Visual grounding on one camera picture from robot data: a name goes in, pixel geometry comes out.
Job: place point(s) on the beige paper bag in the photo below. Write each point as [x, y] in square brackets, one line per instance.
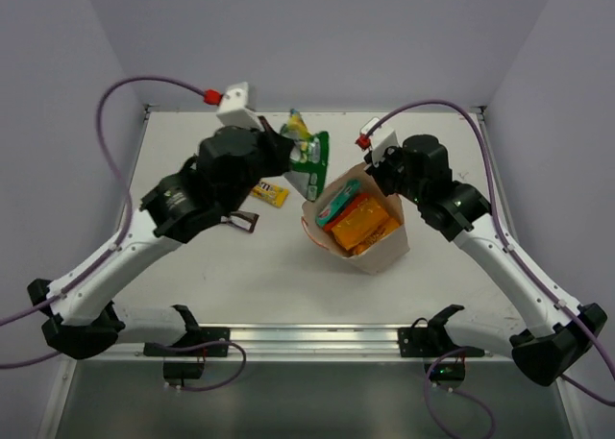
[384, 252]

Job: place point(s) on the brown chocolate bar wrapper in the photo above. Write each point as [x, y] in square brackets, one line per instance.
[241, 220]

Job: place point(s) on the orange snack bag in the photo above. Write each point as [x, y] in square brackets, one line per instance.
[364, 216]
[378, 234]

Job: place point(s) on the green snack pouch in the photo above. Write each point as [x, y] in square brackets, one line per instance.
[309, 159]

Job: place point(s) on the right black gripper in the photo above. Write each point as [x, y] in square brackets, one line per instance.
[378, 171]

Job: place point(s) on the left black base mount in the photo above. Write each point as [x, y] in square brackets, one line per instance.
[187, 361]

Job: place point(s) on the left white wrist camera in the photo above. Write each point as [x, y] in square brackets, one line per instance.
[235, 107]

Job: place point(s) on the yellow m&m's packet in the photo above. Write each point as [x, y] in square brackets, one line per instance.
[269, 193]

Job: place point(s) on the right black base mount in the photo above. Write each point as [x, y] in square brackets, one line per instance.
[432, 357]

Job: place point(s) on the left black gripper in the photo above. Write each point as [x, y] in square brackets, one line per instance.
[277, 147]

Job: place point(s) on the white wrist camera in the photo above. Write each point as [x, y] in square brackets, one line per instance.
[376, 141]
[235, 107]

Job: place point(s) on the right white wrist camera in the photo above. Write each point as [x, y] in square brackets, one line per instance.
[376, 141]

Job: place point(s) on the teal fox's candy bag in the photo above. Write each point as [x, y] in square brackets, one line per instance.
[338, 203]

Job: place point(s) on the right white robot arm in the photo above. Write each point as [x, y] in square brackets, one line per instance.
[555, 328]

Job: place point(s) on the orange fox's candy bag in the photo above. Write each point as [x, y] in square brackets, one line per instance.
[345, 212]

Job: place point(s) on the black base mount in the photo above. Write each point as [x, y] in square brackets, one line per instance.
[432, 357]
[187, 361]

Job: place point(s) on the aluminium front rail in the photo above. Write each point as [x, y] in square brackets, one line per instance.
[283, 342]

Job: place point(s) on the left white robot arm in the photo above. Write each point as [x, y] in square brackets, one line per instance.
[83, 317]

